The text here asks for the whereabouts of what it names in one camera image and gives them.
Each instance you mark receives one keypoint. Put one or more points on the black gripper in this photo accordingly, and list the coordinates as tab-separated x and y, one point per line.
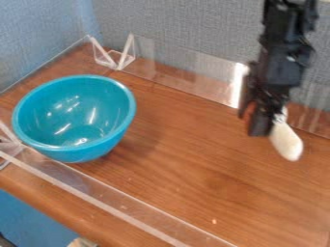
274	74

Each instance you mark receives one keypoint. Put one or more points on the brown white plush mushroom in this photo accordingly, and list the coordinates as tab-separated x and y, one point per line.
284	138

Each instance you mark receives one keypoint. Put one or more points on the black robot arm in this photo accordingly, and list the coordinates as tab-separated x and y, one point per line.
289	20

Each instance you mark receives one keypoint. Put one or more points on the blue plastic bowl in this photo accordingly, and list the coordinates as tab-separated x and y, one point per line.
74	118

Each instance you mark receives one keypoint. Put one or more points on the clear acrylic back barrier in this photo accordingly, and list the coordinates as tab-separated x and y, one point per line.
214	78

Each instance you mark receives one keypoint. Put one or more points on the clear acrylic barrier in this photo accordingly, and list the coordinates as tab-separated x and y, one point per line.
147	218
23	56
214	78

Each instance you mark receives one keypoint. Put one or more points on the clear acrylic front barrier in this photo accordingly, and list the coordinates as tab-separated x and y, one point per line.
147	218

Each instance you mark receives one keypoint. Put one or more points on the clear acrylic left barrier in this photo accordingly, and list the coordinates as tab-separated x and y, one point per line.
23	56

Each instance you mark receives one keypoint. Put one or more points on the clear acrylic corner bracket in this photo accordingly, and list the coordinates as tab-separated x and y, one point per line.
114	59

